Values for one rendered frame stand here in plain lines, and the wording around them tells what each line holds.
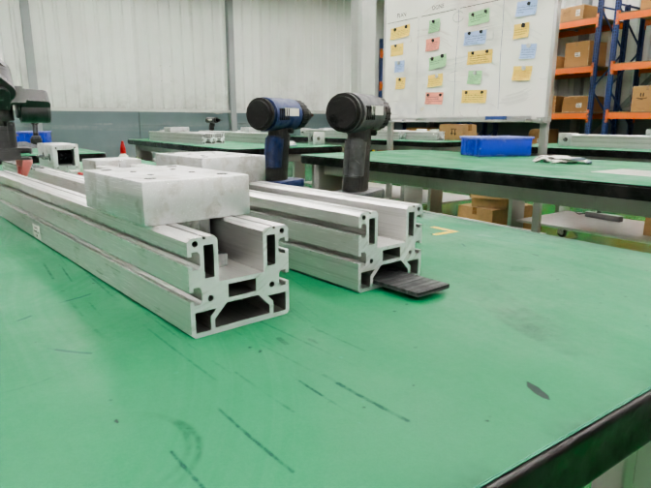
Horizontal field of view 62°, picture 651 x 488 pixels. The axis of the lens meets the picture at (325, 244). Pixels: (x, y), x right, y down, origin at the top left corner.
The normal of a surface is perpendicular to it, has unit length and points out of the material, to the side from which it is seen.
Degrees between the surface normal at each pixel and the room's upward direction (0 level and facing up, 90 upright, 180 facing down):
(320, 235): 90
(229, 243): 90
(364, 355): 0
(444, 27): 90
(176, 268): 90
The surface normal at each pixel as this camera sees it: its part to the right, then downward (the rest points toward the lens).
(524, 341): 0.00, -0.97
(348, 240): -0.76, 0.15
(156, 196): 0.65, 0.17
